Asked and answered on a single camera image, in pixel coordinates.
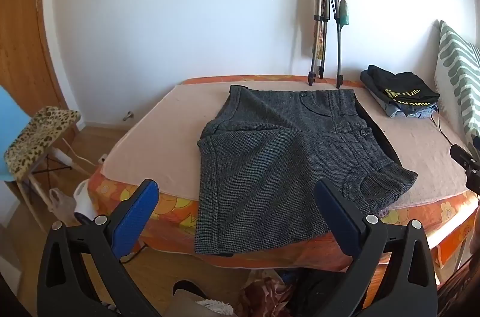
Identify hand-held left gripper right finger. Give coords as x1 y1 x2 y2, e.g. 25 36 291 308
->
314 178 439 317

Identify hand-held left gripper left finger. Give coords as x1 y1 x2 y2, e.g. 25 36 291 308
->
37 179 163 317

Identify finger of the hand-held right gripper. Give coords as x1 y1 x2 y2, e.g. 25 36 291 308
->
450 144 480 172

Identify grey woven pants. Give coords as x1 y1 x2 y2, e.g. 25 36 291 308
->
194 85 419 258

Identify bed with orange floral sheet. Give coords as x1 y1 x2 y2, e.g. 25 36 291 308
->
88 74 480 299

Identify white appliance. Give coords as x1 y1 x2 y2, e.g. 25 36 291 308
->
73 178 99 225

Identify folded blue denim garment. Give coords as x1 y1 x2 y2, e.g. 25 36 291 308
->
369 88 439 119

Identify black bag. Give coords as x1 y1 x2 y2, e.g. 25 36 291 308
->
292 266 361 317

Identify translucent plastic bag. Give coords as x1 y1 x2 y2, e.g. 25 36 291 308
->
49 187 78 224

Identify green and white patterned pillow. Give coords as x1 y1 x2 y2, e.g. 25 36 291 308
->
434 20 480 150

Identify pink blanket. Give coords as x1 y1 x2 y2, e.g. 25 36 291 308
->
103 79 474 208

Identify black garment with yellow print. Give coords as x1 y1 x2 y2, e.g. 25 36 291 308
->
361 64 440 105

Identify brown patterned cloth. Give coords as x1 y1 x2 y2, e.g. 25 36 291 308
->
238 276 298 317

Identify leopard print stool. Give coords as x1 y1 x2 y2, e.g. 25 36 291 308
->
4 106 93 225

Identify folded metal tripod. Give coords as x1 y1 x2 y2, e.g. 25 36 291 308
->
307 0 346 89

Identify wooden door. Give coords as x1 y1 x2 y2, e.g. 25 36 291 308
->
0 0 81 138

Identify black cable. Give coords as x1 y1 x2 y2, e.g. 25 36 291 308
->
430 103 457 147

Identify white cable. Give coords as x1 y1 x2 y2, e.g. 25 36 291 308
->
61 137 103 168

